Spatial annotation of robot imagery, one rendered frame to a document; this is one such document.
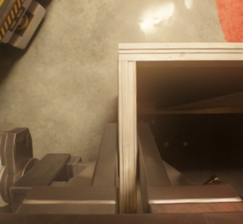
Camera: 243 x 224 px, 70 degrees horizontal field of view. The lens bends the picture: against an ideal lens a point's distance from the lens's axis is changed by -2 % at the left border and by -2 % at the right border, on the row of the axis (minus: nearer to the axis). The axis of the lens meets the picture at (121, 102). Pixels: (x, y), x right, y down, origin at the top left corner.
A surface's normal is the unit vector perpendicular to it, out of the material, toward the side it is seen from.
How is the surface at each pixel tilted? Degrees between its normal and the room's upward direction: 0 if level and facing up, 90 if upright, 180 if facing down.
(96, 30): 0
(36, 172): 90
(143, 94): 0
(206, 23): 0
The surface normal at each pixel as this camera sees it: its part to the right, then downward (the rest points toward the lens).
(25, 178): -0.01, -1.00
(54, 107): 0.00, 0.09
